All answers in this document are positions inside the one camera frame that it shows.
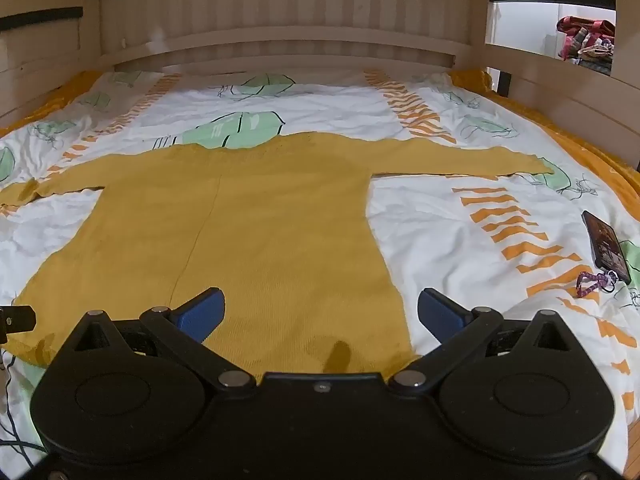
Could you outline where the purple beaded lanyard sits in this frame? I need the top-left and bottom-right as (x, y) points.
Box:
(575, 269), (624, 299)

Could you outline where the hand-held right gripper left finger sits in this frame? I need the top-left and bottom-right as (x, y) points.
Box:
(60, 287), (257, 390)

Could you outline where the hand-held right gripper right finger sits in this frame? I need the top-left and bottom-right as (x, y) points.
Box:
(387, 287), (584, 390)

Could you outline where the mustard yellow knit sweater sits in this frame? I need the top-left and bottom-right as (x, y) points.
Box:
(0, 130), (555, 376)

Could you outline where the leaf printed white bed sheet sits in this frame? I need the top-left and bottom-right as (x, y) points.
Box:
(0, 67), (640, 466)

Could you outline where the thin dark cable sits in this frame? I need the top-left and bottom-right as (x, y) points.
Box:
(0, 347), (48, 466)

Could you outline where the black smartphone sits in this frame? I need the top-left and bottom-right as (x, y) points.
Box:
(581, 210), (632, 281)

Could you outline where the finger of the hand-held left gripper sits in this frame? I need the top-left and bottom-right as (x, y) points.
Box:
(0, 305), (37, 342)

